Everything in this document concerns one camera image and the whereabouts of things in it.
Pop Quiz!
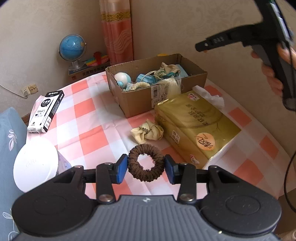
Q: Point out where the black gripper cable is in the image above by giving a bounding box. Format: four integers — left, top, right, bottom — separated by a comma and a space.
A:
283, 150, 296, 214

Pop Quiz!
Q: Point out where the person's right hand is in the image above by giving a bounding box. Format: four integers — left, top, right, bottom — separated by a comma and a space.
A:
261, 44, 295, 97

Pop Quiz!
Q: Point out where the box under globe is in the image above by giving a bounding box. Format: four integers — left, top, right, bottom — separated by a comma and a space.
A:
68, 62, 110, 83

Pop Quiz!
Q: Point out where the blue desk globe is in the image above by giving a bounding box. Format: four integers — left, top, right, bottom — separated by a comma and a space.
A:
59, 34, 87, 71

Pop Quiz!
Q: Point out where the white lid plastic jar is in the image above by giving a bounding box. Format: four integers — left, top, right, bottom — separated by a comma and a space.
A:
13, 142, 72, 192

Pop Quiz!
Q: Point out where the blue floral cushion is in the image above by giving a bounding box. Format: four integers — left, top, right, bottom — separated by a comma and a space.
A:
0, 108, 27, 240

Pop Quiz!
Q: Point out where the blonde fibre tassel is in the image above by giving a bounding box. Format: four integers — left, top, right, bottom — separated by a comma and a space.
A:
158, 77, 181, 99

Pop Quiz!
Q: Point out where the wall power socket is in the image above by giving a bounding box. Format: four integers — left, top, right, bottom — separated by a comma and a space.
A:
21, 84, 39, 97

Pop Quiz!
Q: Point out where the black white pen box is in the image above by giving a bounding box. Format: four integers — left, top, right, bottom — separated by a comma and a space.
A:
27, 90, 64, 133

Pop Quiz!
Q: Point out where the brown hair scrunchie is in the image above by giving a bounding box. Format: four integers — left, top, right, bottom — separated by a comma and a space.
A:
128, 144, 165, 182

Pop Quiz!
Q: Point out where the colourful toy on stand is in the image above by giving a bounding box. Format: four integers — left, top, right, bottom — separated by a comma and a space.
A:
84, 51, 110, 67

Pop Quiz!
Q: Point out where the brown cardboard box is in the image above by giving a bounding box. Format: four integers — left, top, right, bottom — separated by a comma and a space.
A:
106, 54, 208, 118

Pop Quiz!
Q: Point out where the blue face mask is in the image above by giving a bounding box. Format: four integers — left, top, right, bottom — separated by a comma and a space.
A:
136, 74, 161, 85

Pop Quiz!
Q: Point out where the cream terry hair ring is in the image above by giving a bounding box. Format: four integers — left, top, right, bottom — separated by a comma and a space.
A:
125, 81, 151, 91

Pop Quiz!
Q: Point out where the blue white round plush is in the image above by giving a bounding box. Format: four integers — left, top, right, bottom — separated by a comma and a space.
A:
114, 72, 132, 89

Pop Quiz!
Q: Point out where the orange pink curtain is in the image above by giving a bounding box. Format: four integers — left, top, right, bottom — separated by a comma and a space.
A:
99, 0, 133, 65

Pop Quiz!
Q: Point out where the cream floral fabric pouch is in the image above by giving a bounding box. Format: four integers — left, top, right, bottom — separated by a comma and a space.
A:
154, 62, 181, 79

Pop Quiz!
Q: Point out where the pink checkered tablecloth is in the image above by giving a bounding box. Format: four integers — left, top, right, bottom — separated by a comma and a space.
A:
27, 73, 290, 197

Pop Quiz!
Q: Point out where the gold tissue pack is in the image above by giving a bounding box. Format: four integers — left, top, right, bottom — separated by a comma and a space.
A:
154, 91, 241, 169

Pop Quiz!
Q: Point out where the blue mask stack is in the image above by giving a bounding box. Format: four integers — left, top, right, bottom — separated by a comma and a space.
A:
176, 64, 189, 78

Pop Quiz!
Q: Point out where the cream yellow scrunchie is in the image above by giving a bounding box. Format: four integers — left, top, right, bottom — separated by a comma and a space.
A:
130, 119, 164, 144

